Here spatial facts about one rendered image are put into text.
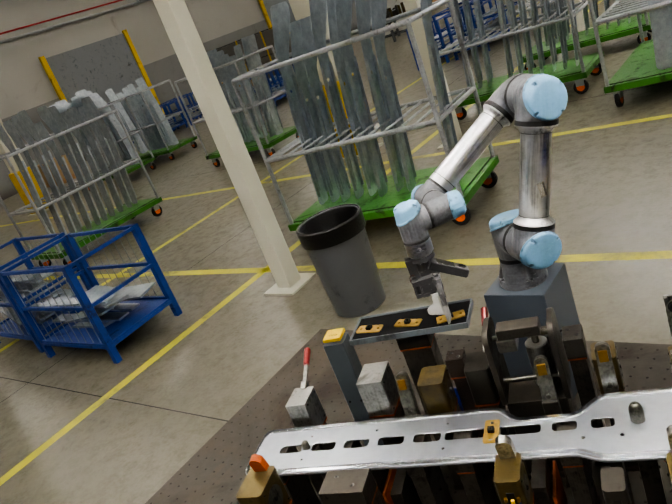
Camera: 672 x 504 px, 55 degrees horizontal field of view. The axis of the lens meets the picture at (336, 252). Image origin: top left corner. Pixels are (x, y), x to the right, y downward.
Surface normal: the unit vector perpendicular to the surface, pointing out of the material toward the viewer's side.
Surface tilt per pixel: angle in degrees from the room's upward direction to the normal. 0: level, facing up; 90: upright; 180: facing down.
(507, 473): 0
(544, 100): 83
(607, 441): 0
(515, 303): 90
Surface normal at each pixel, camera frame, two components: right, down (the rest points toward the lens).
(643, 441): -0.34, -0.88
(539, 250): 0.22, 0.40
